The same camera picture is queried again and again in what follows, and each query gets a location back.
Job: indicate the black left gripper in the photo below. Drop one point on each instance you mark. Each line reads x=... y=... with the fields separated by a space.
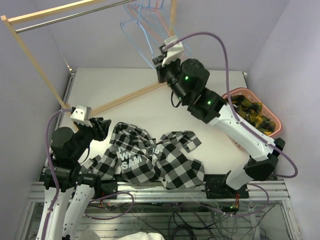
x=102 y=125

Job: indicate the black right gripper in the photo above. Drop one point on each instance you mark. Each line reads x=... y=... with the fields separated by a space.
x=158 y=61

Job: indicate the black white checked shirt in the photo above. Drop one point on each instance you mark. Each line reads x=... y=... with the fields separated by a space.
x=143 y=159

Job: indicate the blue wire hanger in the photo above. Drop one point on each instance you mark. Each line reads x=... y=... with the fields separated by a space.
x=146 y=27
x=138 y=31

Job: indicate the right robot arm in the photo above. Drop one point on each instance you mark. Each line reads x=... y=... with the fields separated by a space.
x=187 y=80

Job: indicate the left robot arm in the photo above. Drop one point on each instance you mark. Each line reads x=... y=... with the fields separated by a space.
x=67 y=191

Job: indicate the yellow black checked garment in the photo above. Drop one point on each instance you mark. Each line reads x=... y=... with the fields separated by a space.
x=252 y=112

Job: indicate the white cloth under table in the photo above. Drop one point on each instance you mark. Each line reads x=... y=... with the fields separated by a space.
x=91 y=235

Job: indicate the metal hanging rod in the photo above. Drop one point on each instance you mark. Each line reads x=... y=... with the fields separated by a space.
x=71 y=16

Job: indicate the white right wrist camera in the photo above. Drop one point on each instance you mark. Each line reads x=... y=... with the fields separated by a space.
x=172 y=51

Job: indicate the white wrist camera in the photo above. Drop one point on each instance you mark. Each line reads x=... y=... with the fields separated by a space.
x=172 y=51
x=81 y=115

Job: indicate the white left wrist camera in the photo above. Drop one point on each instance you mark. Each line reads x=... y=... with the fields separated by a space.
x=81 y=115

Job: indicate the red wire hanger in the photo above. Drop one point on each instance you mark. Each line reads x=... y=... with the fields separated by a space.
x=156 y=19

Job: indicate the blue wire hanger on rack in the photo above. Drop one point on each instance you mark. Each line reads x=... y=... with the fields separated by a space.
x=146 y=27

